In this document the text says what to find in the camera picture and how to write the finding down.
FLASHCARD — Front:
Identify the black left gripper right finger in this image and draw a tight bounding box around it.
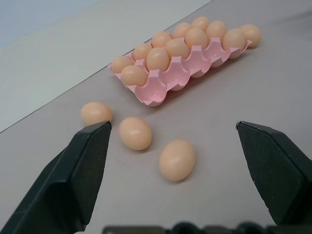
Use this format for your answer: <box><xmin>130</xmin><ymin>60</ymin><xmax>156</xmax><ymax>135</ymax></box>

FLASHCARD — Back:
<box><xmin>235</xmin><ymin>120</ymin><xmax>312</xmax><ymax>226</ymax></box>

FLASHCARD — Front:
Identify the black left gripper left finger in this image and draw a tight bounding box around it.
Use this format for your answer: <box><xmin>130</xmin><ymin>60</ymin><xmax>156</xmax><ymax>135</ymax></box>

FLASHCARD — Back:
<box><xmin>0</xmin><ymin>120</ymin><xmax>112</xmax><ymax>234</ymax></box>

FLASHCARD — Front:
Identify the pink egg tray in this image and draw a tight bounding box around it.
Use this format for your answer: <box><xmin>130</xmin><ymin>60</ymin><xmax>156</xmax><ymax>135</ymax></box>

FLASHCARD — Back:
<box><xmin>108</xmin><ymin>37</ymin><xmax>253</xmax><ymax>108</ymax></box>

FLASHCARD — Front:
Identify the beige plastic egg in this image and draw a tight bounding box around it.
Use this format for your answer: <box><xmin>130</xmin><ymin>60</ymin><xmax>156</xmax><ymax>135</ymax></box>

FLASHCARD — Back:
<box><xmin>158</xmin><ymin>139</ymin><xmax>196</xmax><ymax>182</ymax></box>
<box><xmin>118</xmin><ymin>117</ymin><xmax>153</xmax><ymax>151</ymax></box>
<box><xmin>152</xmin><ymin>31</ymin><xmax>172</xmax><ymax>48</ymax></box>
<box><xmin>205</xmin><ymin>20</ymin><xmax>227</xmax><ymax>40</ymax></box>
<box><xmin>133</xmin><ymin>42</ymin><xmax>153</xmax><ymax>60</ymax></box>
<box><xmin>185</xmin><ymin>27</ymin><xmax>209</xmax><ymax>48</ymax></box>
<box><xmin>173</xmin><ymin>22</ymin><xmax>192</xmax><ymax>39</ymax></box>
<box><xmin>191</xmin><ymin>16</ymin><xmax>211</xmax><ymax>29</ymax></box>
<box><xmin>120</xmin><ymin>65</ymin><xmax>149</xmax><ymax>87</ymax></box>
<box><xmin>80</xmin><ymin>101</ymin><xmax>113</xmax><ymax>127</ymax></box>
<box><xmin>146</xmin><ymin>47</ymin><xmax>170</xmax><ymax>71</ymax></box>
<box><xmin>240</xmin><ymin>23</ymin><xmax>262</xmax><ymax>48</ymax></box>
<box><xmin>223</xmin><ymin>28</ymin><xmax>246</xmax><ymax>53</ymax></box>
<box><xmin>111</xmin><ymin>56</ymin><xmax>135</xmax><ymax>74</ymax></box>
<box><xmin>165</xmin><ymin>38</ymin><xmax>190</xmax><ymax>59</ymax></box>

